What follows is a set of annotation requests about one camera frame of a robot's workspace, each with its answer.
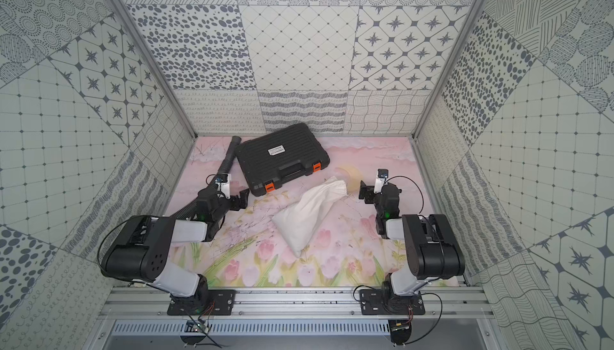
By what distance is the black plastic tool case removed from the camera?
0.99 meters

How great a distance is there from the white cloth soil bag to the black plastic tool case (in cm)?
17

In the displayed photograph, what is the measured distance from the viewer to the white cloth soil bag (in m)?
0.83
